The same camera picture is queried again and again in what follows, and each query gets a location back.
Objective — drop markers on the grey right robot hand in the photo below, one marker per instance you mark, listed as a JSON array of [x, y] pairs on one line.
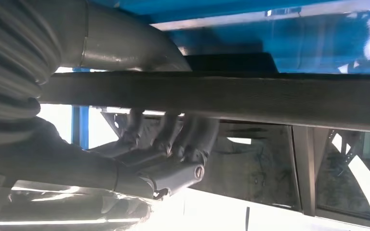
[[76, 165]]

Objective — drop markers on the blue steel shelf rack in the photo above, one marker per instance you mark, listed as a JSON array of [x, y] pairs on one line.
[[300, 41]]

